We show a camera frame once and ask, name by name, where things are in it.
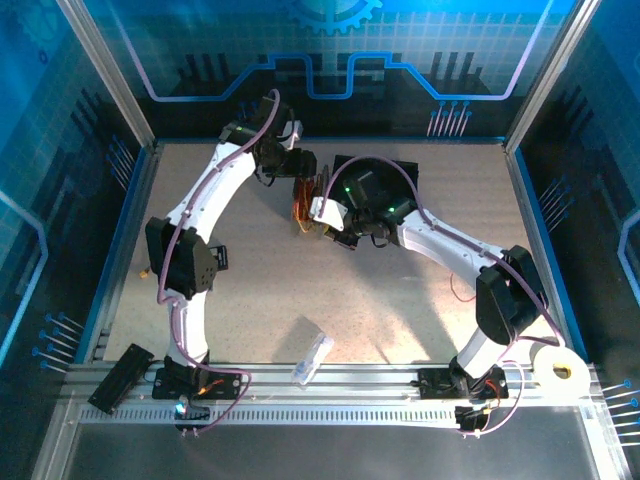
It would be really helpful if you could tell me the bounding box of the grey perforated cable spool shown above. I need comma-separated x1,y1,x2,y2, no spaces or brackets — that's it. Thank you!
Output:
291,167,334,237

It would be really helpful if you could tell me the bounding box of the black open box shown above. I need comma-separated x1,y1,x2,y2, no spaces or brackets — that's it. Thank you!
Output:
329,154,419,201

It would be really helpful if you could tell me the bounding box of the black package with orange parts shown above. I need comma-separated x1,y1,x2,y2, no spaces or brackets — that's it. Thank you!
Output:
207,243,230,271

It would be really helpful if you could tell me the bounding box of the clear plastic bag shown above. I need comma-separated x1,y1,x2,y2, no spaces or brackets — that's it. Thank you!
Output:
291,315,335,386

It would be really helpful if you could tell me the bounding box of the black controller with green light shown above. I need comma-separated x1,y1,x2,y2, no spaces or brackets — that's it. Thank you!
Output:
173,393,211,432

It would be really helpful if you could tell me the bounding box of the white tape roll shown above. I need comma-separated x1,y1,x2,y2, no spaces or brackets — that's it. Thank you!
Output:
532,343,590,394

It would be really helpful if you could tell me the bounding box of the black ribbed rectangular block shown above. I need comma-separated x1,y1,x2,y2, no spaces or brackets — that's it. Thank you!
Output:
88,343,155,415

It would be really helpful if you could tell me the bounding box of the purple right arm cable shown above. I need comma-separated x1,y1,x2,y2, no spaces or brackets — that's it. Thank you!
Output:
319,155,566,439

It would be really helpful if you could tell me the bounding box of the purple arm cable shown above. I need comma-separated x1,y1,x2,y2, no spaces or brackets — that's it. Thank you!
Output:
157,88,251,437
319,155,566,439

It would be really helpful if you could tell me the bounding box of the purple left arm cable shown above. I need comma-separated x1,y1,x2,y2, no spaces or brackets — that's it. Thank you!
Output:
157,88,251,437

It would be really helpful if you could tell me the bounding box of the thin red wire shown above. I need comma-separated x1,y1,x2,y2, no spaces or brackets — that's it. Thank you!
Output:
448,273,477,304

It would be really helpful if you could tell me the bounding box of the aluminium rail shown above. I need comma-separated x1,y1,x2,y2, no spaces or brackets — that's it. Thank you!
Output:
62,362,609,406

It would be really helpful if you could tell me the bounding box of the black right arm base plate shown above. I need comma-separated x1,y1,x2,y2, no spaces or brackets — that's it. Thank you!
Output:
417,367,509,401

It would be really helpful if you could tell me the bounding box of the slotted metal cable duct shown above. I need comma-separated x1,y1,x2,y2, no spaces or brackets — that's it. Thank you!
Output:
78,405,469,427

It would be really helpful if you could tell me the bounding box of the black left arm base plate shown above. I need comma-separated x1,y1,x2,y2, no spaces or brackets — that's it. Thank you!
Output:
152,367,245,401

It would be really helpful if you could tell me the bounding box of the aluminium frame post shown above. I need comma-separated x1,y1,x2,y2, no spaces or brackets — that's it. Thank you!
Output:
55,0,159,151
503,0,604,154

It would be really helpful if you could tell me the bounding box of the black controller with orange wires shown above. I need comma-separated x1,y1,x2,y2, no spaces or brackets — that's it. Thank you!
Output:
453,404,496,435

